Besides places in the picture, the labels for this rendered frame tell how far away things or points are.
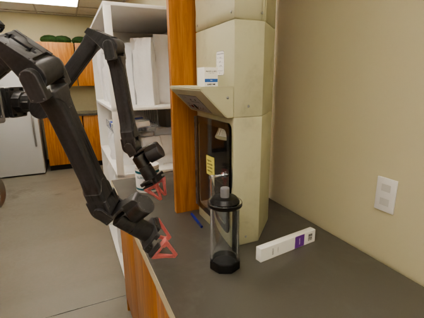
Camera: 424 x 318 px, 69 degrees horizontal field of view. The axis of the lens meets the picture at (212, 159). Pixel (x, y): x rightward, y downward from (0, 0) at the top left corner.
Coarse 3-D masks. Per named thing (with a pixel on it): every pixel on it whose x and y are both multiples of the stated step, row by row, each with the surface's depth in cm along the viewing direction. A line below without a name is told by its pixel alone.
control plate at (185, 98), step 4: (180, 96) 120; (184, 96) 116; (188, 96) 112; (192, 96) 107; (184, 100) 122; (188, 100) 118; (192, 100) 113; (196, 100) 109; (188, 104) 123; (192, 104) 118; (196, 104) 113; (200, 104) 109; (192, 108) 123; (196, 108) 119; (204, 108) 109; (208, 112) 111
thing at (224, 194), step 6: (222, 192) 95; (228, 192) 95; (216, 198) 95; (222, 198) 95; (228, 198) 95; (234, 198) 95; (216, 204) 93; (222, 204) 92; (228, 204) 92; (234, 204) 93
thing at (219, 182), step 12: (204, 120) 121; (216, 120) 112; (204, 132) 122; (216, 132) 112; (228, 132) 103; (204, 144) 123; (216, 144) 113; (228, 144) 104; (204, 156) 125; (216, 156) 114; (228, 156) 105; (204, 168) 126; (216, 168) 115; (228, 168) 106; (204, 180) 128; (216, 180) 116; (228, 180) 107; (204, 192) 129; (216, 192) 118; (204, 204) 131
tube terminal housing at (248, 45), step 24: (240, 24) 95; (264, 24) 99; (216, 48) 107; (240, 48) 97; (264, 48) 101; (240, 72) 99; (264, 72) 104; (240, 96) 101; (264, 96) 107; (240, 120) 103; (264, 120) 111; (240, 144) 105; (264, 144) 115; (240, 168) 107; (264, 168) 118; (240, 192) 109; (264, 192) 123; (240, 216) 112; (264, 216) 127; (240, 240) 114
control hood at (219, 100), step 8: (176, 88) 116; (184, 88) 108; (192, 88) 100; (200, 88) 95; (208, 88) 96; (216, 88) 97; (224, 88) 98; (232, 88) 99; (200, 96) 101; (208, 96) 96; (216, 96) 97; (224, 96) 98; (232, 96) 100; (208, 104) 102; (216, 104) 98; (224, 104) 99; (232, 104) 100; (216, 112) 103; (224, 112) 100; (232, 112) 101
